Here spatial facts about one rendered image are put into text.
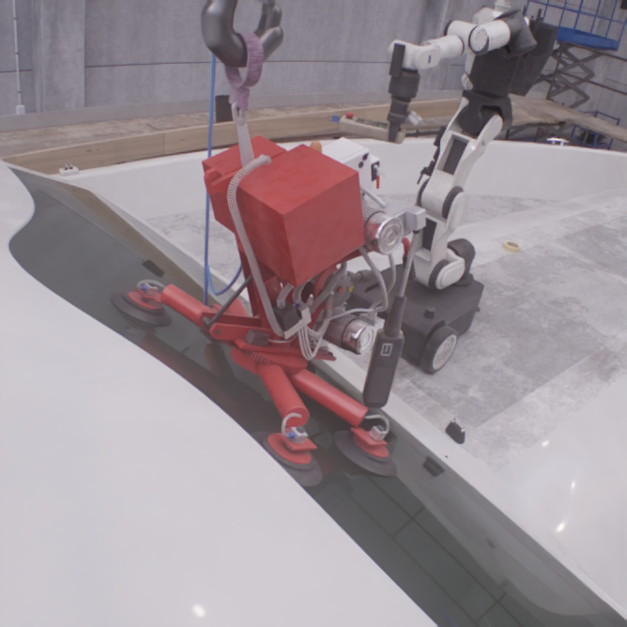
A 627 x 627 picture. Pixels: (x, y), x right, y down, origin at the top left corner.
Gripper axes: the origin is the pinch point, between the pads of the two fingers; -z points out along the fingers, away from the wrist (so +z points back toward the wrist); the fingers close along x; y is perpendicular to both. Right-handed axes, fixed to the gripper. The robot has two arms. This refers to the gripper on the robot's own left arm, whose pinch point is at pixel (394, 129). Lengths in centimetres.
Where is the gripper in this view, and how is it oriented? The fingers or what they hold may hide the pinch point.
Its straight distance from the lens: 197.8
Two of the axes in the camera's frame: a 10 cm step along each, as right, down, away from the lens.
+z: 1.5, -8.3, -5.3
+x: -2.2, 5.0, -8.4
